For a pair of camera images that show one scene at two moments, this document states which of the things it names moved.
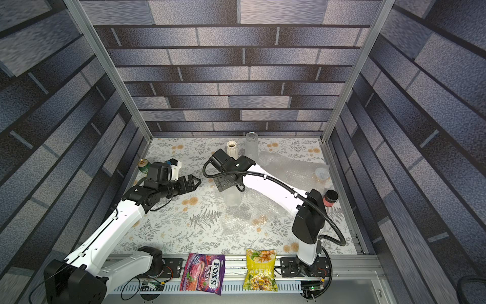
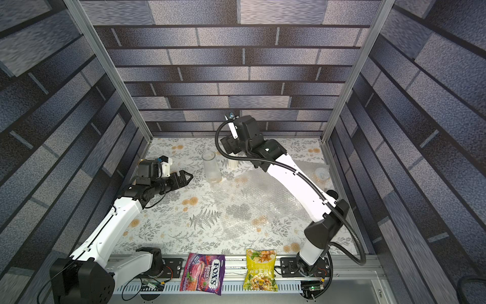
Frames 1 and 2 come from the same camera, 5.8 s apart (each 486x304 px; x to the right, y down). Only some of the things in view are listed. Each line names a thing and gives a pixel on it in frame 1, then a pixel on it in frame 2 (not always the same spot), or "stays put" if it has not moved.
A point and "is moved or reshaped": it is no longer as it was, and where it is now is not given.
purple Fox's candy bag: [204, 273] stays put
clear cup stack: [232, 196] is moved or reshaped
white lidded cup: [321, 173] stays put
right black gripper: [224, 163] → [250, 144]
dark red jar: [330, 197] stays put
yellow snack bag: [260, 273] stays put
